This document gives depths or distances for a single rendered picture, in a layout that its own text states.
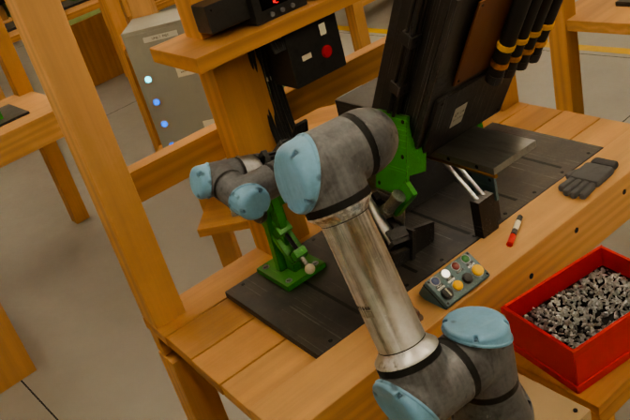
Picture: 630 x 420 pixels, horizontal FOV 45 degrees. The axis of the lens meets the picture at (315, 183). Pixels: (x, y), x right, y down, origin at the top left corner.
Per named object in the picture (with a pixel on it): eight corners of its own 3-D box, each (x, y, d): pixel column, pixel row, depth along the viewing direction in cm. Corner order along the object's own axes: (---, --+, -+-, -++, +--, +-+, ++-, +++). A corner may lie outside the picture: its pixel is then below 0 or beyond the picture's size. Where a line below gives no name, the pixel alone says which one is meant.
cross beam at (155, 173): (470, 27, 256) (466, 1, 252) (134, 206, 196) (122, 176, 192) (458, 25, 260) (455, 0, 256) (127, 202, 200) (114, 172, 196)
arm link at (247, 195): (282, 174, 155) (253, 157, 163) (236, 198, 150) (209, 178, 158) (288, 205, 160) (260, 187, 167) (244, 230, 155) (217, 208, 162)
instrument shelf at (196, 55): (462, -47, 216) (460, -61, 215) (201, 75, 175) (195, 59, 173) (402, -48, 235) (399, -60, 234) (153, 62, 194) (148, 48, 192)
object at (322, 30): (348, 65, 202) (335, 10, 195) (299, 90, 194) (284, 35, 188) (320, 59, 212) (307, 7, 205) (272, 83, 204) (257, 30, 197)
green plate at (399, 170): (429, 190, 194) (430, 111, 187) (405, 198, 189) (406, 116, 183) (399, 180, 203) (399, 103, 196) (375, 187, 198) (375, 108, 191)
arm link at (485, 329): (533, 373, 135) (524, 311, 129) (481, 414, 129) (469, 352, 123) (483, 346, 144) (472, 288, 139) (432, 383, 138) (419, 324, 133)
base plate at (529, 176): (604, 153, 223) (604, 146, 222) (321, 362, 172) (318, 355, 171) (493, 127, 255) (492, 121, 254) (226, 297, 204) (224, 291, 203)
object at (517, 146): (536, 150, 188) (535, 140, 187) (494, 179, 181) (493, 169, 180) (426, 123, 218) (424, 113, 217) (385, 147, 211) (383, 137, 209)
